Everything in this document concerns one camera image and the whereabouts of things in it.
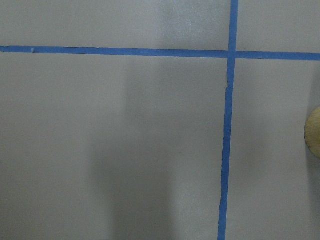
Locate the tan bamboo cup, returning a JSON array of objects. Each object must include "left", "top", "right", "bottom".
[{"left": 304, "top": 106, "right": 320, "bottom": 159}]

